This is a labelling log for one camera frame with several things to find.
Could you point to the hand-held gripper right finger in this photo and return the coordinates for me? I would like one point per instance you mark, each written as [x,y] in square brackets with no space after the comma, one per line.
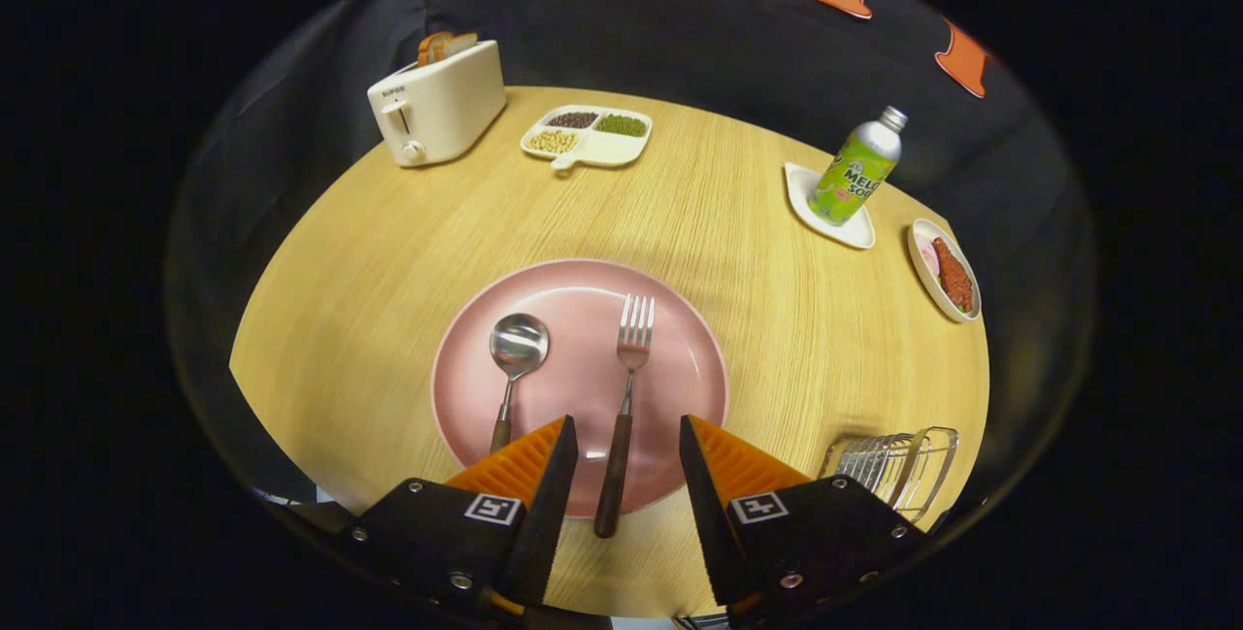
[707,504]

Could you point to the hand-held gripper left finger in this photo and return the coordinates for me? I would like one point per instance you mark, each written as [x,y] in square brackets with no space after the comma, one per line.
[549,504]

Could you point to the pink round plate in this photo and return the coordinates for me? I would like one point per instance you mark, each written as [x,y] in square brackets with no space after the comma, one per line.
[583,387]

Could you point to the white oval dish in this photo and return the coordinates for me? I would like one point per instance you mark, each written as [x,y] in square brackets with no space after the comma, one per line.
[923,271]

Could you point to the white square coaster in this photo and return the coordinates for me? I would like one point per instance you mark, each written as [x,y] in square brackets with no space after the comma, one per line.
[801,188]

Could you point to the pink ham slices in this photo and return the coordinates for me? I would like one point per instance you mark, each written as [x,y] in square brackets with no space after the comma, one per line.
[929,256]

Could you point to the brown fried meat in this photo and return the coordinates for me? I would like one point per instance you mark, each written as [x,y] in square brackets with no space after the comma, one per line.
[955,279]

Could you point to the white divided snack dish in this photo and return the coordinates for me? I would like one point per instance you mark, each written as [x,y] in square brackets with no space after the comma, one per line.
[607,149]

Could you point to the green label soda bottle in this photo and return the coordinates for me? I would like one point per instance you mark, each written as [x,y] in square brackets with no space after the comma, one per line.
[855,174]

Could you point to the yellow beans pile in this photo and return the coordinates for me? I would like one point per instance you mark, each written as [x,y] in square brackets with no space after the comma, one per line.
[553,141]

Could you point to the dark brown beans pile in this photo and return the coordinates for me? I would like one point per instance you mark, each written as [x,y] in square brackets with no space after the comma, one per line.
[573,119]

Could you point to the green beans pile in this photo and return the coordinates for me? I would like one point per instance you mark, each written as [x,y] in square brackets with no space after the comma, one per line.
[621,125]

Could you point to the cream white toaster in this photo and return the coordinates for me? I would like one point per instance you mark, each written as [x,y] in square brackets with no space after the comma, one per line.
[452,106]

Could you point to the toasted bread slices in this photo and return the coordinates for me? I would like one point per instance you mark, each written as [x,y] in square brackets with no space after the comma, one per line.
[442,47]

